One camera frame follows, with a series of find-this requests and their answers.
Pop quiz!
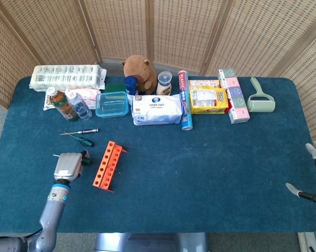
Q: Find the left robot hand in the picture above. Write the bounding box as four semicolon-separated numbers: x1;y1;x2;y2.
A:
53;150;90;184

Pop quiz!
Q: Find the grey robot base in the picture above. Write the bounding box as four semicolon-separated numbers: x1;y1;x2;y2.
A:
94;232;209;252

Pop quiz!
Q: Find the black metal precision screwdriver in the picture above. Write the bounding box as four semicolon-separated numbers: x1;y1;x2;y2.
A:
60;128;99;136

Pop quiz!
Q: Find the orange test tube rack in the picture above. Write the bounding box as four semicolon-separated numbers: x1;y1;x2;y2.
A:
92;141;128;192

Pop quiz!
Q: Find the green tea bottle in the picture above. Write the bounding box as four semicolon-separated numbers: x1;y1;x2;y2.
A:
47;87;79;122

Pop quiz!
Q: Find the clear water bottle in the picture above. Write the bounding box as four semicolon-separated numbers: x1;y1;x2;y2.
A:
67;91;93;121

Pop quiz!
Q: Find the white pink snack bag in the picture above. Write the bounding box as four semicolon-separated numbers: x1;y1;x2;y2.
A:
43;88;102;111

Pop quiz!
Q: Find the clear container blue lid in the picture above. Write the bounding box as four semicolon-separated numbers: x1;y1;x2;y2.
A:
95;91;129;119

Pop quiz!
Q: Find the dark green box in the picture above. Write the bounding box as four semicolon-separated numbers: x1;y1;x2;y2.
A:
104;83;127;93

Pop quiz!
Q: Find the green lint roller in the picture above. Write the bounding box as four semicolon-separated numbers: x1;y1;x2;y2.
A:
246;76;276;113

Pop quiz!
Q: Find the blue white spray can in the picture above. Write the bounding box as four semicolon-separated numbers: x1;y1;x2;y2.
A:
124;75;139;106

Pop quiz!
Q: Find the white wet wipes pack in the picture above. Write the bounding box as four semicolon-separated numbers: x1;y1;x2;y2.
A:
131;93;186;126

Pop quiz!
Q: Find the pastel tissue box pack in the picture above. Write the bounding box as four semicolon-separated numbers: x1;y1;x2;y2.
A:
217;68;250;124

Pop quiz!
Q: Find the brown capybara plush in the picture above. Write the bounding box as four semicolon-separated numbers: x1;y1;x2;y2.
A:
122;55;158;95

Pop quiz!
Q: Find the blue table cover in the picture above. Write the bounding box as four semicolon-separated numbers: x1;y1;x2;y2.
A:
0;76;316;234

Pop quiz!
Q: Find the white mayonnaise bottle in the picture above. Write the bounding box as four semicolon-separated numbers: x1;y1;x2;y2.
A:
156;70;173;96

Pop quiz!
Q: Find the yellow Lipo snack bag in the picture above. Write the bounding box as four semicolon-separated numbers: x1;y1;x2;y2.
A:
189;88;230;115

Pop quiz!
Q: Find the wicker folding screen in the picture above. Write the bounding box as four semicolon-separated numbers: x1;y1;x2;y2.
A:
0;0;316;140

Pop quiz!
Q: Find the yellow red flat box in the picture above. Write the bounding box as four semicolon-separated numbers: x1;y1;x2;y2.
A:
188;79;221;90

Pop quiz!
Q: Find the small green-handled screwdriver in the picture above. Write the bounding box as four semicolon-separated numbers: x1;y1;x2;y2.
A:
63;131;95;148

